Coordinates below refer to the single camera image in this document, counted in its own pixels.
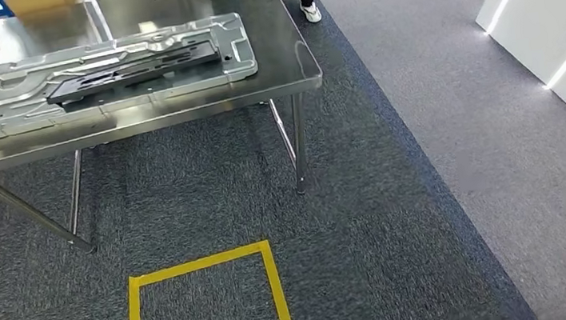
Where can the black plastic plate bracket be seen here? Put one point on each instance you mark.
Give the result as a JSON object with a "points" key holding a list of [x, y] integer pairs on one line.
{"points": [[207, 54]]}

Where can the stainless steel workbench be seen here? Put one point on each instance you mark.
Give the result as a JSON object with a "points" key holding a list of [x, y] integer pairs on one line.
{"points": [[275, 47]]}

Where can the yellow floor tape square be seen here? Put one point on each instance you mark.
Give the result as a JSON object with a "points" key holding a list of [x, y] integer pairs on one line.
{"points": [[199, 263]]}

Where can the stamped sheet metal panel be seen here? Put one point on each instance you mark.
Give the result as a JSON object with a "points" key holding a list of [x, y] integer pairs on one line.
{"points": [[16, 112]]}

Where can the brown cardboard box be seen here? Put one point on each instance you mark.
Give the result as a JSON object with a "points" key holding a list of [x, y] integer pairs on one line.
{"points": [[41, 0]]}

